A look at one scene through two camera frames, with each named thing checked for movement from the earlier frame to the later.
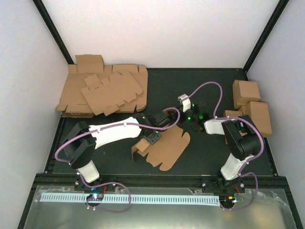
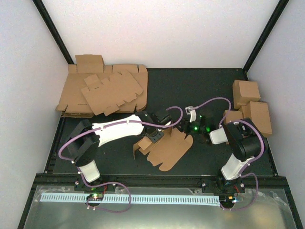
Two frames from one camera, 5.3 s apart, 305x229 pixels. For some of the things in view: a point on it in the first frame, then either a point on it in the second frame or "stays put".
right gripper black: x=182 y=118 -> x=186 y=128
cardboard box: x=165 y=150 stays put
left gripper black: x=153 y=140 stays put
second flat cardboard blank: x=107 y=96 stays put
